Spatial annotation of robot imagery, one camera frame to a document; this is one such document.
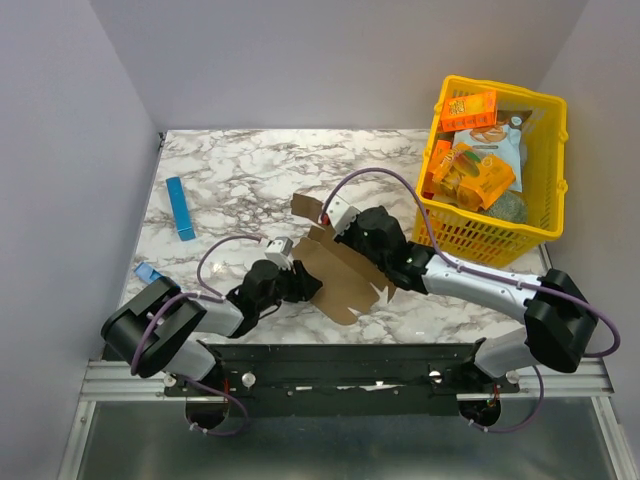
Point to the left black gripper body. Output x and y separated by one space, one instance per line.
288 289

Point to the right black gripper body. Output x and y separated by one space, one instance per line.
351 238

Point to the brown cardboard box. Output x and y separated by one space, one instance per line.
351 283

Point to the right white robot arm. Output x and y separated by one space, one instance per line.
556 326

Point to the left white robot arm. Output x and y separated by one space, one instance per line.
151 332

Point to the long blue box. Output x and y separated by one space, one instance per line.
181 215

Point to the small blue box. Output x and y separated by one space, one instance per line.
146 273

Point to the orange snack box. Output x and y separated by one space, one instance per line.
469 112

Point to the yellow plastic basket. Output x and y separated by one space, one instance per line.
495 242

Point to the orange mango snack bag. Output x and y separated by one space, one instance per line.
473 179

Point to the small orange packet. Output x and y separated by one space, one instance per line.
440 149

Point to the green textured pouch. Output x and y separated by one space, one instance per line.
509 207

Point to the light blue snack bag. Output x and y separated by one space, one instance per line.
500 140

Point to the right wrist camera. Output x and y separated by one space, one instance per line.
339 215

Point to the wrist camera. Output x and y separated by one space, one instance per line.
339 215
278 251

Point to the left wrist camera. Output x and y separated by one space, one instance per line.
278 251

